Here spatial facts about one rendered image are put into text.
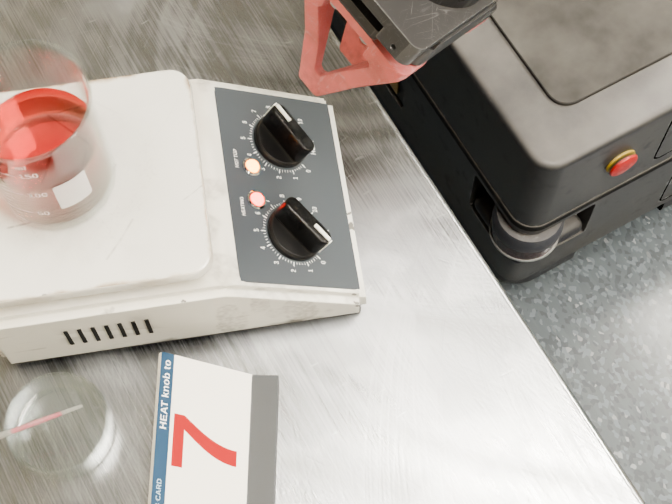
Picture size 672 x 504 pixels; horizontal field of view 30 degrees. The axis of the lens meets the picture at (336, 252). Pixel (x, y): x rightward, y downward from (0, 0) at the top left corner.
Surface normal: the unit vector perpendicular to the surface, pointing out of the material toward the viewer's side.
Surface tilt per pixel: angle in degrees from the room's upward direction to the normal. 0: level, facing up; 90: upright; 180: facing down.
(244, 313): 90
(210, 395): 40
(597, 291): 0
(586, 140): 0
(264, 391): 0
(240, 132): 30
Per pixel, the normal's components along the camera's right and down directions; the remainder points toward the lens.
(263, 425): 0.00, -0.39
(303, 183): 0.49, -0.41
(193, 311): 0.15, 0.91
